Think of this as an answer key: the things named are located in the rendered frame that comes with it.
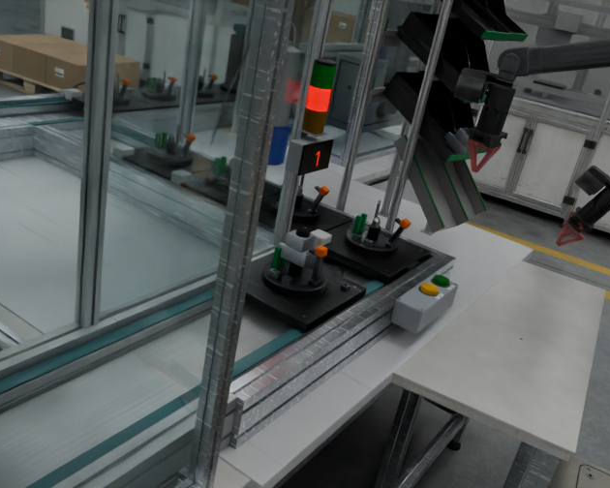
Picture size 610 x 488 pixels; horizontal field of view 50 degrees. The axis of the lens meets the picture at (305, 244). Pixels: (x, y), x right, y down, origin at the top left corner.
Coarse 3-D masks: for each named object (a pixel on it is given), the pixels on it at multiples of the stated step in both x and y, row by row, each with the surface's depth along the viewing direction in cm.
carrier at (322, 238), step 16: (352, 224) 179; (320, 240) 161; (336, 240) 167; (352, 240) 163; (368, 240) 161; (384, 240) 167; (400, 240) 175; (336, 256) 160; (352, 256) 160; (368, 256) 161; (384, 256) 162; (400, 256) 165; (416, 256) 167; (368, 272) 156; (384, 272) 154; (400, 272) 158
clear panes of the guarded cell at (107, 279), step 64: (0, 0) 45; (64, 0) 49; (128, 0) 54; (192, 0) 59; (256, 0) 66; (0, 64) 47; (64, 64) 51; (128, 64) 56; (192, 64) 62; (256, 64) 70; (0, 128) 48; (64, 128) 53; (128, 128) 59; (192, 128) 66; (0, 192) 50; (64, 192) 56; (128, 192) 62; (192, 192) 70; (0, 256) 53; (64, 256) 58; (128, 256) 65; (192, 256) 74; (0, 320) 55; (64, 320) 61; (128, 320) 69; (192, 320) 79; (0, 384) 58; (64, 384) 65; (128, 384) 73; (192, 384) 84; (0, 448) 61; (64, 448) 68; (128, 448) 78; (192, 448) 90
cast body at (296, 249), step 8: (288, 232) 136; (296, 232) 136; (304, 232) 135; (288, 240) 136; (296, 240) 135; (304, 240) 134; (312, 240) 137; (288, 248) 137; (296, 248) 135; (304, 248) 135; (312, 248) 138; (288, 256) 137; (296, 256) 136; (304, 256) 135; (312, 256) 137; (304, 264) 135
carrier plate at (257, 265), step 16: (272, 256) 151; (256, 272) 142; (256, 288) 136; (336, 288) 142; (352, 288) 144; (256, 304) 132; (272, 304) 131; (288, 304) 132; (304, 304) 133; (320, 304) 134; (336, 304) 136; (288, 320) 129; (304, 320) 127; (320, 320) 131
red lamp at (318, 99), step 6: (312, 90) 141; (318, 90) 141; (324, 90) 141; (330, 90) 142; (312, 96) 142; (318, 96) 141; (324, 96) 141; (306, 102) 144; (312, 102) 142; (318, 102) 142; (324, 102) 142; (312, 108) 142; (318, 108) 142; (324, 108) 143
